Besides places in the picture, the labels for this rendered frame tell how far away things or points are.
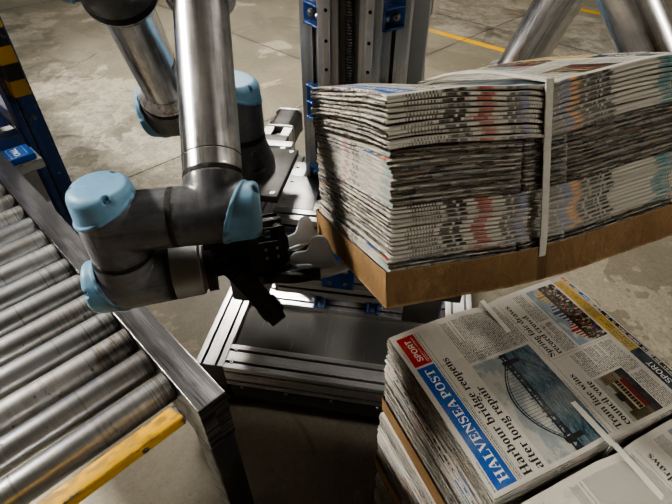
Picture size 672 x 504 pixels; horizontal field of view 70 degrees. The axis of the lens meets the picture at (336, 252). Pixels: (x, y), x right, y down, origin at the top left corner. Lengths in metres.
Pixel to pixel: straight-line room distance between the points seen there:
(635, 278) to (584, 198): 1.83
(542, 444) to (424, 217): 0.38
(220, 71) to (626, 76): 0.47
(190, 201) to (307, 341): 1.06
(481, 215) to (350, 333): 1.11
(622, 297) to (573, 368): 1.49
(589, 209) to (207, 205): 0.45
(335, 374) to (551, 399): 0.82
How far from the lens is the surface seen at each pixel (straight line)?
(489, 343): 0.84
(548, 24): 1.07
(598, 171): 0.62
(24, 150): 1.75
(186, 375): 0.83
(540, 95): 0.56
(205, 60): 0.67
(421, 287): 0.53
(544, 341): 0.87
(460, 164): 0.51
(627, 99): 0.63
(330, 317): 1.65
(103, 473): 0.76
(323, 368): 1.50
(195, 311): 2.03
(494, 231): 0.56
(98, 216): 0.60
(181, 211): 0.59
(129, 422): 0.83
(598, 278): 2.36
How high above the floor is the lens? 1.46
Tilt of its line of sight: 41 degrees down
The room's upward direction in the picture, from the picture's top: straight up
